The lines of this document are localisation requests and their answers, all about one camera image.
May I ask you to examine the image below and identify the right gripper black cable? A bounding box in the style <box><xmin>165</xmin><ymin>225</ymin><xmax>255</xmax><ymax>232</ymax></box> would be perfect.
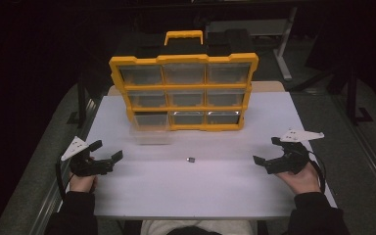
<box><xmin>307</xmin><ymin>150</ymin><xmax>328</xmax><ymax>194</ymax></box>

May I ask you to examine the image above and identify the set of closed clear drawers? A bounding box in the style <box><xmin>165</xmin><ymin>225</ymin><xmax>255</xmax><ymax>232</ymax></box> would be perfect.
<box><xmin>118</xmin><ymin>63</ymin><xmax>252</xmax><ymax>126</ymax></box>

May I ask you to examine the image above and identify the pulled-out clear plastic drawer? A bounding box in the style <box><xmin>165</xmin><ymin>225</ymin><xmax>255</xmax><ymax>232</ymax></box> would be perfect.
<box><xmin>129</xmin><ymin>112</ymin><xmax>174</xmax><ymax>146</ymax></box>

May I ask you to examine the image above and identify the yellow black drawer organizer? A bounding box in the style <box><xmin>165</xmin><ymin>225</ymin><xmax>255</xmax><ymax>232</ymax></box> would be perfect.
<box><xmin>108</xmin><ymin>29</ymin><xmax>259</xmax><ymax>133</ymax></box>

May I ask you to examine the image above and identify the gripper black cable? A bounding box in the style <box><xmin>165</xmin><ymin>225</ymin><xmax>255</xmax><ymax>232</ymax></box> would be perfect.
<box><xmin>55</xmin><ymin>152</ymin><xmax>76</xmax><ymax>201</ymax></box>
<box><xmin>307</xmin><ymin>150</ymin><xmax>328</xmax><ymax>194</ymax></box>

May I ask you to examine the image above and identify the aluminium rail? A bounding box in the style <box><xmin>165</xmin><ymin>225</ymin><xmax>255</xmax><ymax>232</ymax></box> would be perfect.
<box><xmin>330</xmin><ymin>96</ymin><xmax>376</xmax><ymax>210</ymax></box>
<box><xmin>28</xmin><ymin>97</ymin><xmax>100</xmax><ymax>235</ymax></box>

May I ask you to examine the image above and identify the black metal stand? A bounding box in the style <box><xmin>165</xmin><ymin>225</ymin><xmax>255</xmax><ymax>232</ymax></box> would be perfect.
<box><xmin>345</xmin><ymin>64</ymin><xmax>375</xmax><ymax>127</ymax></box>
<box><xmin>66</xmin><ymin>77</ymin><xmax>95</xmax><ymax>129</ymax></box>

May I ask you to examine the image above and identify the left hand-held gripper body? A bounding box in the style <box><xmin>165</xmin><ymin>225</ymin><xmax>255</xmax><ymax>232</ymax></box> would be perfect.
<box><xmin>60</xmin><ymin>135</ymin><xmax>116</xmax><ymax>178</ymax></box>

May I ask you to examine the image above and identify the white metal desk frame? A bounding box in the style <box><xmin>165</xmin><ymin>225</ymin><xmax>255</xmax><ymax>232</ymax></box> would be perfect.
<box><xmin>205</xmin><ymin>6</ymin><xmax>299</xmax><ymax>82</ymax></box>

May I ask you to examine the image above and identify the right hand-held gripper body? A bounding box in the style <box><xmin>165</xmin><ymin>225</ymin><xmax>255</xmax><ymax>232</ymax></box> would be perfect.
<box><xmin>264</xmin><ymin>128</ymin><xmax>325</xmax><ymax>175</ymax></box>

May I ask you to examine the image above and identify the person's right hand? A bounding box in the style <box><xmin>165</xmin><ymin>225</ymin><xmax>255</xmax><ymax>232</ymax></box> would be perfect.
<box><xmin>275</xmin><ymin>161</ymin><xmax>322</xmax><ymax>196</ymax></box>

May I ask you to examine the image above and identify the person's light-clothed torso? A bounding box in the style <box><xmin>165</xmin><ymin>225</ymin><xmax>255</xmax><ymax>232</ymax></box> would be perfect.
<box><xmin>139</xmin><ymin>218</ymin><xmax>255</xmax><ymax>235</ymax></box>

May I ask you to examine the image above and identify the person's left hand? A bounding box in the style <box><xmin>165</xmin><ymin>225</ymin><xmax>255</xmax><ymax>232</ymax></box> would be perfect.
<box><xmin>69</xmin><ymin>156</ymin><xmax>99</xmax><ymax>194</ymax></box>

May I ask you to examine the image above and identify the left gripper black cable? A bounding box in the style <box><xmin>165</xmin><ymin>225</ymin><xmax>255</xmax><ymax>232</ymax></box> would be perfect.
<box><xmin>55</xmin><ymin>152</ymin><xmax>76</xmax><ymax>201</ymax></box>

